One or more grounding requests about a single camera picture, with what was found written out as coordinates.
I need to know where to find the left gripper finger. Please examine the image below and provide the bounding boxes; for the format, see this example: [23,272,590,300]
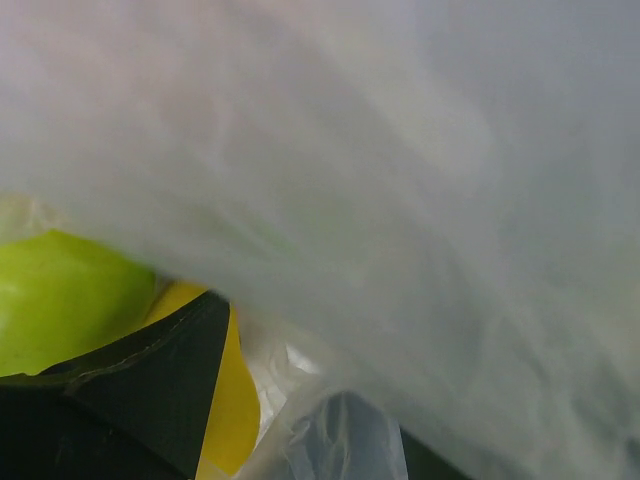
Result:
[1,292,230,479]

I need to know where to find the clear plastic bag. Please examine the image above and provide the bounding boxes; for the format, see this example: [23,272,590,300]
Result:
[1,1,639,479]

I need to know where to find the yellow fake banana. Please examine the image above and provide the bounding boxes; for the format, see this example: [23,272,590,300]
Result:
[144,282,262,479]

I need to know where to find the green fake fruit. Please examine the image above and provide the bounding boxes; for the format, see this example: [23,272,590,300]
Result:
[1,230,156,376]

